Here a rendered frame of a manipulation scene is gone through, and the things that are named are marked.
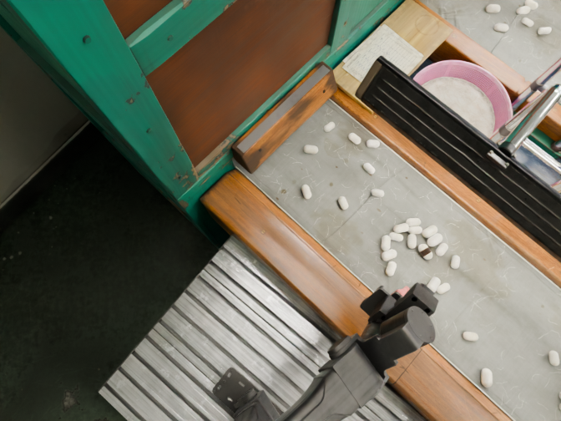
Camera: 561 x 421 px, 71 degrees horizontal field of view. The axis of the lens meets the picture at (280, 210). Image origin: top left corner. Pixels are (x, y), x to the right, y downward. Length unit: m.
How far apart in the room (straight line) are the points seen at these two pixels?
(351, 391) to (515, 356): 0.52
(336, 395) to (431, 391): 0.38
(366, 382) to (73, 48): 0.54
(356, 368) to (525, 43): 1.01
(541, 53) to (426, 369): 0.88
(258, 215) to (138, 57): 0.50
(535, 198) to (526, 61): 0.67
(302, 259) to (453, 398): 0.42
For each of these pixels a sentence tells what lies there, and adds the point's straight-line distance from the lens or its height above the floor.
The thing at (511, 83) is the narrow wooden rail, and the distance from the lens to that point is 1.21.
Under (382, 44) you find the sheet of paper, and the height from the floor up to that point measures 0.78.
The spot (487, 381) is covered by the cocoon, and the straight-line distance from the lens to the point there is 1.00.
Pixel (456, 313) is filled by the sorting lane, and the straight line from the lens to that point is 0.99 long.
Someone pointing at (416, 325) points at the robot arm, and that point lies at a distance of 0.63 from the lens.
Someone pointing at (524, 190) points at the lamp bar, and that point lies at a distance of 0.69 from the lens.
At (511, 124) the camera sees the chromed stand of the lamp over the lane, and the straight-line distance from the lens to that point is 0.86.
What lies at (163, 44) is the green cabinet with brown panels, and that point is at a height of 1.24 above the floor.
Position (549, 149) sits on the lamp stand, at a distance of 1.24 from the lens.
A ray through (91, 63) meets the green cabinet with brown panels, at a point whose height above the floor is 1.29.
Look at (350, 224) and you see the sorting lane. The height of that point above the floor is 0.74.
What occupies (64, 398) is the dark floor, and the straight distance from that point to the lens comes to 1.86.
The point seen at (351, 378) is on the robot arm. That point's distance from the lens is 0.61.
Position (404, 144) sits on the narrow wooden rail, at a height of 0.76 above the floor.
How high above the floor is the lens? 1.65
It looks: 75 degrees down
